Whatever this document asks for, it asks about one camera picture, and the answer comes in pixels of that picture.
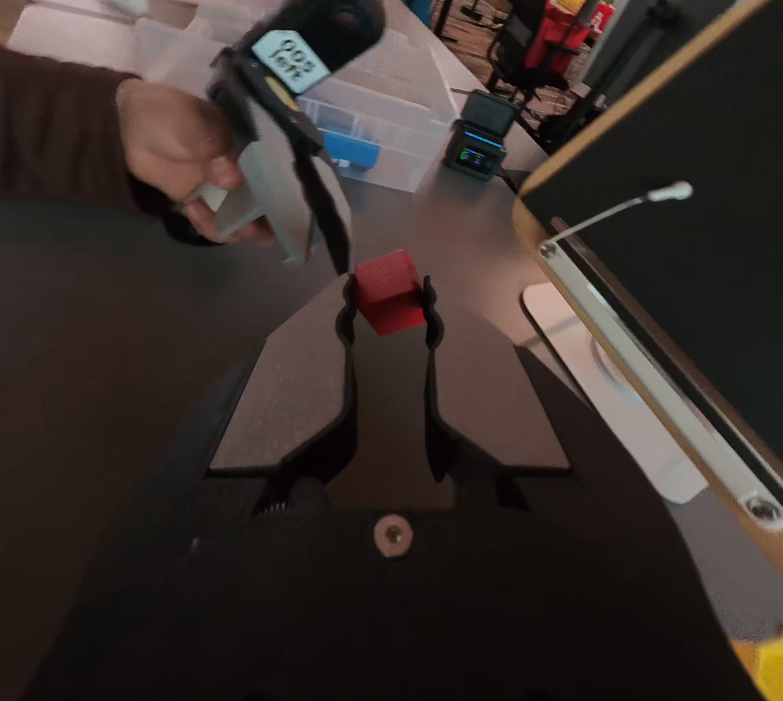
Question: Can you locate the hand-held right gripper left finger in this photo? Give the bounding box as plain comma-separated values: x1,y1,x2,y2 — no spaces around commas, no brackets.
207,274,361,483

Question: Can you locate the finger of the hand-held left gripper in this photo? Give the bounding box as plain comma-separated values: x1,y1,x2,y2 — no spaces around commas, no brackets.
294,141,354,278
237,96,315,266

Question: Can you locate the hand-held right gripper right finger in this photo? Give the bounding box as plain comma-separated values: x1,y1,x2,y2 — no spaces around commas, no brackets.
421,276,574,483

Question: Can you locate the red cube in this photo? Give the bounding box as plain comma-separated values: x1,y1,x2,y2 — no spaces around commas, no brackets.
355,248,427,336

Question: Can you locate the person's left forearm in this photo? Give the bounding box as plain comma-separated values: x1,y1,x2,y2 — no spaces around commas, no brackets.
0,46,144,206

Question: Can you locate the person's left hand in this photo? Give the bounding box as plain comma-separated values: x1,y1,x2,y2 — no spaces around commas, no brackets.
116,80,276,246

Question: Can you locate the blue box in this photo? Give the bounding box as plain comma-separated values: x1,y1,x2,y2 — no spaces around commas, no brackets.
321,129,383,169

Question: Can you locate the clear plastic bin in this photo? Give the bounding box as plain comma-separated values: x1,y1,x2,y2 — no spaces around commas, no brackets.
300,31,458,194

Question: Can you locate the small black screen device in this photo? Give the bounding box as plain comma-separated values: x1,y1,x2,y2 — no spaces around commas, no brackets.
443,89,521,182

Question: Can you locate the black office chair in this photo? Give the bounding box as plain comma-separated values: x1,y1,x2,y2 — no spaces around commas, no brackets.
489,0,591,96

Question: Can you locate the red bag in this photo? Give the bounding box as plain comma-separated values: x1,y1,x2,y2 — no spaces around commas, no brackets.
526,0,613,79

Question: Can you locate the black pegboard stand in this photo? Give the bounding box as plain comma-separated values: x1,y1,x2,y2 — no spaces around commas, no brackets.
513,0,783,576

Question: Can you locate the yellow plastic bin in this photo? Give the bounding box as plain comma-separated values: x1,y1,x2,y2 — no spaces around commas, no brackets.
731,640,783,701

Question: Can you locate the white-tipped wire page holder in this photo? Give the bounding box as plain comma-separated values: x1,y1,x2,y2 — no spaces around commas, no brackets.
540,181,694,258

